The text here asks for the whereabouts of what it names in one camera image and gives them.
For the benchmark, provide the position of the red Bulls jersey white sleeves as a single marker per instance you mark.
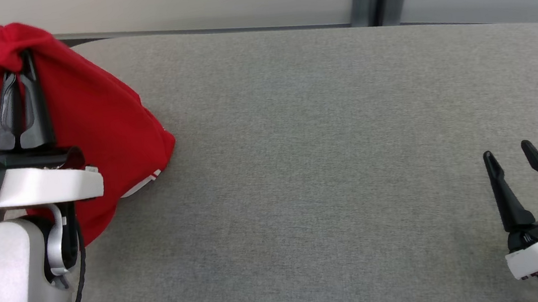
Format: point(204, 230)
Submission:
point(99, 125)

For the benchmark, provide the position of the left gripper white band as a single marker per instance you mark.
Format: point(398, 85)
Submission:
point(40, 189)

